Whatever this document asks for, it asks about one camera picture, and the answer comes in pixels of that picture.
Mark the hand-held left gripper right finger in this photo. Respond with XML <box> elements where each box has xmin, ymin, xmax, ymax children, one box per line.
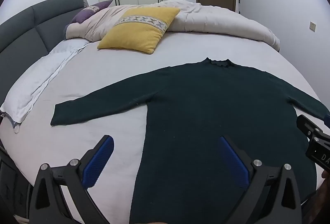
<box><xmin>219</xmin><ymin>136</ymin><xmax>303</xmax><ymax>224</ymax></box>

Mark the white pillow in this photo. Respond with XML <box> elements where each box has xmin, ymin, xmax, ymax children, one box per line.
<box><xmin>0</xmin><ymin>45</ymin><xmax>89</xmax><ymax>134</ymax></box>

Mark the dark bedside cabinet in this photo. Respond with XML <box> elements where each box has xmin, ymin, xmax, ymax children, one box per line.
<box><xmin>0</xmin><ymin>147</ymin><xmax>34</xmax><ymax>218</ymax></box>

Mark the bed with white sheet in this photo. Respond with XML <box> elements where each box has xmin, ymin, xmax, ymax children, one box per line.
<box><xmin>0</xmin><ymin>31</ymin><xmax>323</xmax><ymax>218</ymax></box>

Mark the grey padded headboard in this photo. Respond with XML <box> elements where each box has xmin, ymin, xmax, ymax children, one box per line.
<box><xmin>0</xmin><ymin>0</ymin><xmax>89</xmax><ymax>108</ymax></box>

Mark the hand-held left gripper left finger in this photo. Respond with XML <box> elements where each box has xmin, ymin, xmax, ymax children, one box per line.
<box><xmin>28</xmin><ymin>134</ymin><xmax>114</xmax><ymax>224</ymax></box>

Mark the beige duvet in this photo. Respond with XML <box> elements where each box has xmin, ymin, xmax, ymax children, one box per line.
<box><xmin>63</xmin><ymin>0</ymin><xmax>281</xmax><ymax>52</ymax></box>

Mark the dark green sweater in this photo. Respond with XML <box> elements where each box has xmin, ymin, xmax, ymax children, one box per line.
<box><xmin>50</xmin><ymin>57</ymin><xmax>330</xmax><ymax>224</ymax></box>

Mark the purple patterned pillow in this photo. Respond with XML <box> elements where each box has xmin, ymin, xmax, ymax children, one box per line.
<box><xmin>71</xmin><ymin>0</ymin><xmax>114</xmax><ymax>24</ymax></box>

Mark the yellow patterned pillow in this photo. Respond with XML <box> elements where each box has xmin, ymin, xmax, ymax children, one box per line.
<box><xmin>97</xmin><ymin>7</ymin><xmax>180</xmax><ymax>55</ymax></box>

